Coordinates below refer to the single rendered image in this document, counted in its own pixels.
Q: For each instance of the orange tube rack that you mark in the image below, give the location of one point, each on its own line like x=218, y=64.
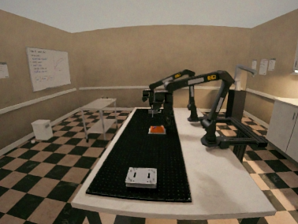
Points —
x=158, y=129

